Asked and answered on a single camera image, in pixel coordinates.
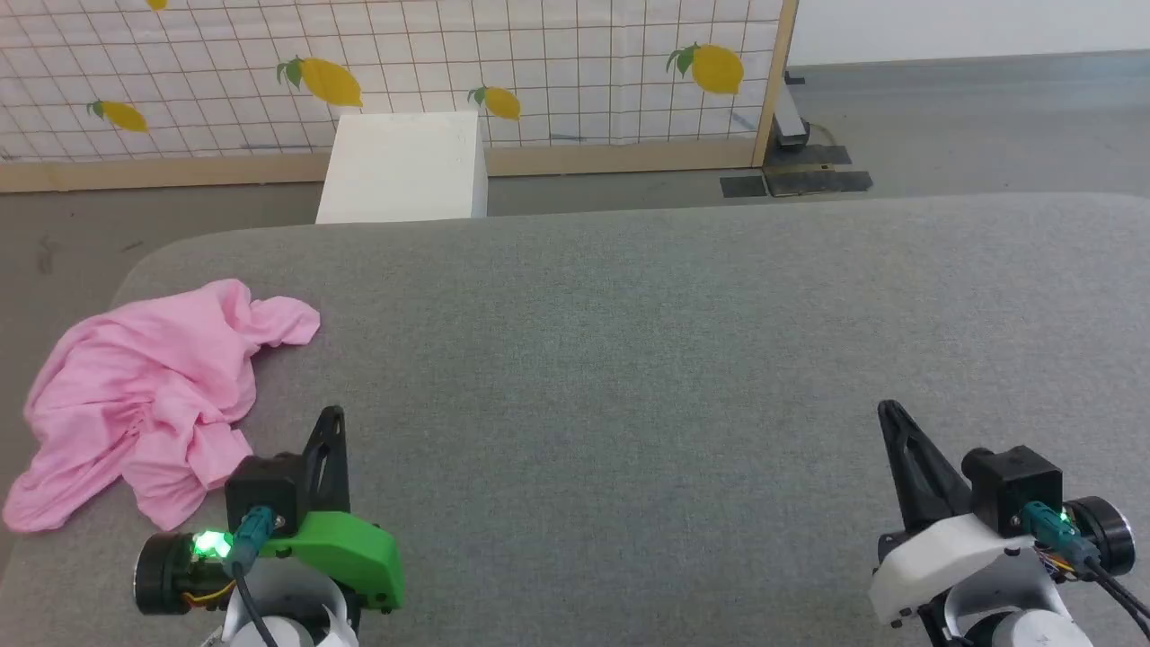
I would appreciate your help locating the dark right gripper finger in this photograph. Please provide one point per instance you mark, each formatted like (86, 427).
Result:
(921, 476)

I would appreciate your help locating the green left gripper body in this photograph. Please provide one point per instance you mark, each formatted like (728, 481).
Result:
(350, 553)

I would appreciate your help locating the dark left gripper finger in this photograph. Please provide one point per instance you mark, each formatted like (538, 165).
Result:
(328, 467)

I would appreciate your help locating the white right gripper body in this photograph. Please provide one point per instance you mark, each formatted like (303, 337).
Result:
(934, 557)

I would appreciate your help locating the pink garment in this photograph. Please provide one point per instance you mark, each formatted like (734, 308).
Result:
(135, 386)

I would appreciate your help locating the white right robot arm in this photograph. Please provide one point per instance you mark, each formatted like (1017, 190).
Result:
(1015, 620)

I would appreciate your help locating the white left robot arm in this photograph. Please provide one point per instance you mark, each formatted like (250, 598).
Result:
(283, 629)

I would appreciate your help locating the white box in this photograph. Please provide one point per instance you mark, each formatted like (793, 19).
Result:
(404, 171)

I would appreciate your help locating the long black floor plate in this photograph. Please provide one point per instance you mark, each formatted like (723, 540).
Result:
(818, 181)

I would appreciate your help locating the grey fabric sofa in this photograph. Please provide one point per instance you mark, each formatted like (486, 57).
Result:
(629, 359)

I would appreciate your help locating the black floor plate under foot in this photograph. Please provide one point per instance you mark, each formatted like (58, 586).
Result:
(822, 155)

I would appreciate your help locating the small black floor plate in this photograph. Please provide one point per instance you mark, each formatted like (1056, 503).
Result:
(743, 186)

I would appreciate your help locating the metal partition foot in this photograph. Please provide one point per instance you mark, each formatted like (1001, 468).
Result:
(789, 121)

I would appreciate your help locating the lemon print partition panel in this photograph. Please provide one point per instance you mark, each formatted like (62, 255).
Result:
(539, 54)

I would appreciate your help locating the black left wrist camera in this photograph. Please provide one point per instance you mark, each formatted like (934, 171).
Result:
(260, 490)

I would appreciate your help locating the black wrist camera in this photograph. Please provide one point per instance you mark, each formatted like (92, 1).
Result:
(1011, 485)
(260, 490)

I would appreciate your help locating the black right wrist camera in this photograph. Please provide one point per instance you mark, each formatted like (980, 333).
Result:
(1011, 485)

